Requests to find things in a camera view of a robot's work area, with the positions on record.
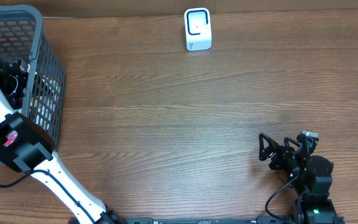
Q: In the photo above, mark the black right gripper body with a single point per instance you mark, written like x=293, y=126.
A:
x=292, y=167

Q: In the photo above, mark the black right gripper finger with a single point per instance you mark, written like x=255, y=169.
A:
x=295, y=146
x=267, y=147

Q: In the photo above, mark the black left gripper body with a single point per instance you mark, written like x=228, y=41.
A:
x=13, y=89

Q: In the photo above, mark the red purple tissue pack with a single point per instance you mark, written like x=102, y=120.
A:
x=10, y=138

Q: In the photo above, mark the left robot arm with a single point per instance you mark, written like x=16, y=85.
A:
x=26, y=147

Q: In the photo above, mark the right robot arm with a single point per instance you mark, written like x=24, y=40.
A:
x=310, y=176

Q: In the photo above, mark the white barcode scanner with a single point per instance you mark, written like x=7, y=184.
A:
x=198, y=33

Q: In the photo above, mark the grey plastic shopping basket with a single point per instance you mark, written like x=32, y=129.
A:
x=22, y=38

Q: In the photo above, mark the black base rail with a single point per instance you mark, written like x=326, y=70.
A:
x=194, y=220

